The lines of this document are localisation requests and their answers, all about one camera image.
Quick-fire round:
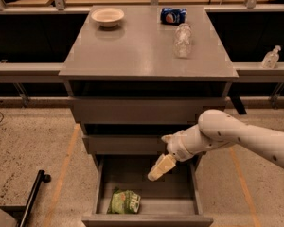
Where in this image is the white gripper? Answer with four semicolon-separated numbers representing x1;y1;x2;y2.
148;133;193;181

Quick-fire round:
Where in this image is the green jalapeno chip bag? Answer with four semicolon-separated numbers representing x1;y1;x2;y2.
107;188;141;214

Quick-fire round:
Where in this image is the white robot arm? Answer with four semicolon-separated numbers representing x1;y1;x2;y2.
148;110;284;181

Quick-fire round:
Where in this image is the grey open bottom drawer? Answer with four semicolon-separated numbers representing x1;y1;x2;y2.
82;155;213;227

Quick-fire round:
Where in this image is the grey middle drawer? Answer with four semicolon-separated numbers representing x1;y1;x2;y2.
83;135;166;155

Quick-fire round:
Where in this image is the grey drawer cabinet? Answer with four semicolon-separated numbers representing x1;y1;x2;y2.
58;5;240;172

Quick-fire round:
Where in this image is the grey top drawer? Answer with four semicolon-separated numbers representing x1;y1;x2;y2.
69;97;226;125

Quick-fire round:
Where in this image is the clear plastic water bottle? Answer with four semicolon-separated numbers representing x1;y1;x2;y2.
173;23;192;58

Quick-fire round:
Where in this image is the blue pepsi can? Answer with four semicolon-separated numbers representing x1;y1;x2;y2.
160;8;186;25

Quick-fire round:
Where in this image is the clear pump soap bottle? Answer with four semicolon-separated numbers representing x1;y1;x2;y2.
261;45;281;69

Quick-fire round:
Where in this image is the white ceramic bowl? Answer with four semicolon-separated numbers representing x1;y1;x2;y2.
91;8;124;28

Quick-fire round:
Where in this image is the black cart leg with wheel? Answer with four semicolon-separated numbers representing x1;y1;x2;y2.
0;170;51;227

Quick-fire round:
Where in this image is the grey metal rail shelf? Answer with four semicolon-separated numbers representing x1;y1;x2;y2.
0;62;63;83

